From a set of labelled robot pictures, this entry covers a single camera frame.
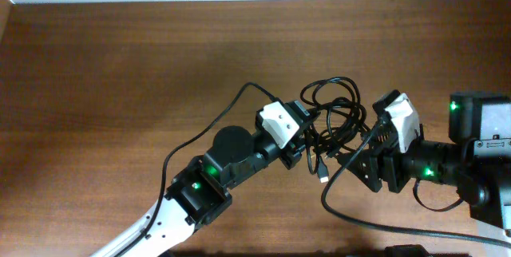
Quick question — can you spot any right camera black cable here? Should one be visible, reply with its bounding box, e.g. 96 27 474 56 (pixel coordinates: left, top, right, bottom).
320 115 511 250

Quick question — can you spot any left camera black cable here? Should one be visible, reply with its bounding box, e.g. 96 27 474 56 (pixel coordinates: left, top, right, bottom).
104 82 279 257

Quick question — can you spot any camera black cable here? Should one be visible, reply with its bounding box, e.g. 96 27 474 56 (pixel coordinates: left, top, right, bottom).
104 82 279 257
320 115 511 250

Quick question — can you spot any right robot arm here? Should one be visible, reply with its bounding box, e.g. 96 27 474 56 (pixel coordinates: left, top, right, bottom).
335 89 510 231

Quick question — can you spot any black USB cable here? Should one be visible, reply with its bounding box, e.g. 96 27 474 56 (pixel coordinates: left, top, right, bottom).
299 76 370 158
305 105 362 184

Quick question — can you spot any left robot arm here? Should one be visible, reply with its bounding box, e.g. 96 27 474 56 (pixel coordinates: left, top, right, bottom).
92 126 311 257

